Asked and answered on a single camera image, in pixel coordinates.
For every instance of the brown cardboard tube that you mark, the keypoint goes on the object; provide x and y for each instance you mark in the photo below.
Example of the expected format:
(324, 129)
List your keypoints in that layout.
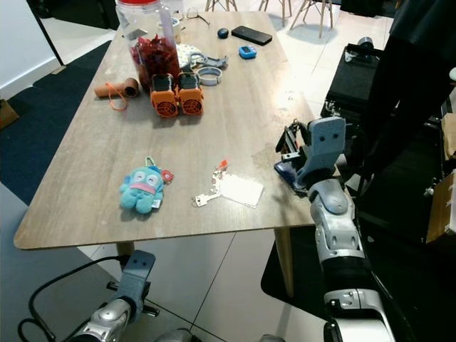
(114, 88)

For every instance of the clear jar with red lid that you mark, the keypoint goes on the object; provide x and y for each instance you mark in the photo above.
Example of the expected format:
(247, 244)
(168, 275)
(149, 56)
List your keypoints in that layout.
(149, 43)

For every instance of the small blue timer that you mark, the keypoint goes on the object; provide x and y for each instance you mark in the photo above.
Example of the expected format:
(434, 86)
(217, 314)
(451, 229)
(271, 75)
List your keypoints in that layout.
(248, 52)

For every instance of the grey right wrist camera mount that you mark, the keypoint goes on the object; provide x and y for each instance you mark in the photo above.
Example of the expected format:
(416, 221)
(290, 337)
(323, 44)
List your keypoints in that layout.
(326, 139)

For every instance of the orange and black fan device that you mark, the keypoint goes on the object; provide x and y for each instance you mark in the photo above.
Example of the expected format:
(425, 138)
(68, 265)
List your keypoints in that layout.
(164, 100)
(190, 96)

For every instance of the black open case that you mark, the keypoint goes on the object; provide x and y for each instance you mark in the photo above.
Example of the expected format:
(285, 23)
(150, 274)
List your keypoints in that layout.
(353, 78)

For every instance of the light wooden table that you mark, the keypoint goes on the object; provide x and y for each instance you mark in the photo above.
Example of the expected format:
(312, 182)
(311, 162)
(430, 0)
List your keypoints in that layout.
(256, 128)

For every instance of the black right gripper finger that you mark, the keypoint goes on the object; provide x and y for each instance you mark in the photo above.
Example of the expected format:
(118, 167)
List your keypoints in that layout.
(292, 176)

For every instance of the person in black clothes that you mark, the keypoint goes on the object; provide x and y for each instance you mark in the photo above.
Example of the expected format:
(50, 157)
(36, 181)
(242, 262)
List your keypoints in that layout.
(410, 71)

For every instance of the black smartphone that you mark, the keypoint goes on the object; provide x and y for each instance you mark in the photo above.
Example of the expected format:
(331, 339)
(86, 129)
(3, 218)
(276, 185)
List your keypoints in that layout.
(251, 35)

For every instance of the dark blue rug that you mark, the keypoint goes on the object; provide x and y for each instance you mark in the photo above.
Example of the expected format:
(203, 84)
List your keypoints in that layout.
(43, 114)

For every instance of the grey left robot leg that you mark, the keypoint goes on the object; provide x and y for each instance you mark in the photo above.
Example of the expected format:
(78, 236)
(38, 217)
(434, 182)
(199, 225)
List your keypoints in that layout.
(173, 336)

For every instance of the silver key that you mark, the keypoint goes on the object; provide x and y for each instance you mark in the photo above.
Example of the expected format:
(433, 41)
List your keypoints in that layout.
(204, 199)

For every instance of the brown wooden crate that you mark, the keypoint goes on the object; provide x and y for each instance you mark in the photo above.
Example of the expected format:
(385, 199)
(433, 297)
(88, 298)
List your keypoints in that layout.
(443, 210)

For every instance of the wooden leg chair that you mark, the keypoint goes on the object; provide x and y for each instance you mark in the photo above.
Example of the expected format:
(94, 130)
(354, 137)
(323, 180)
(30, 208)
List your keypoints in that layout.
(310, 13)

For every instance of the black floor mat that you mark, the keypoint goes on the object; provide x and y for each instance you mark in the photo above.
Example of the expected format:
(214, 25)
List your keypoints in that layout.
(299, 285)

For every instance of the eyeglasses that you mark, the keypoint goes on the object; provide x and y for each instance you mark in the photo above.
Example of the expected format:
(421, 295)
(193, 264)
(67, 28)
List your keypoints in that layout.
(196, 14)

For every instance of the grey robot leg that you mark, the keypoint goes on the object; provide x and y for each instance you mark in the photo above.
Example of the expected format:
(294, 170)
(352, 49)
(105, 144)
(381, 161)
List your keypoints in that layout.
(271, 339)
(173, 336)

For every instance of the small orange key tag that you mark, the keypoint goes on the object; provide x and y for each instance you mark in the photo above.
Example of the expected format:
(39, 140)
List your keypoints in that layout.
(220, 169)

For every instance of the grey right robot leg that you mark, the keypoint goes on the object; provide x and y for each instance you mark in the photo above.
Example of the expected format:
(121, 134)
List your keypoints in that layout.
(271, 339)

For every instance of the small black round object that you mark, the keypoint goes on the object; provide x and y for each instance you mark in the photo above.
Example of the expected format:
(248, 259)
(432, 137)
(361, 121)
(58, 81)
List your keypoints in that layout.
(223, 33)

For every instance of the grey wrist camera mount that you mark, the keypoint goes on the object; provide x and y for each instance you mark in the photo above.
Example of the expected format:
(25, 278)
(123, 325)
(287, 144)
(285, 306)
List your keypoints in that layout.
(139, 274)
(326, 139)

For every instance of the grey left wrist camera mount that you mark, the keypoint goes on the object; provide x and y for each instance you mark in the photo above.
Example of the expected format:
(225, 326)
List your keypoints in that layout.
(139, 274)

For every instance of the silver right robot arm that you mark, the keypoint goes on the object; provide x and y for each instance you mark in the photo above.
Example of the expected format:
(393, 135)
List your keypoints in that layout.
(340, 231)

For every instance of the clear card holder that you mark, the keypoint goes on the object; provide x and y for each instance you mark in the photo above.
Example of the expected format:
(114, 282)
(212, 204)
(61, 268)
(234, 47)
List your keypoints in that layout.
(242, 191)

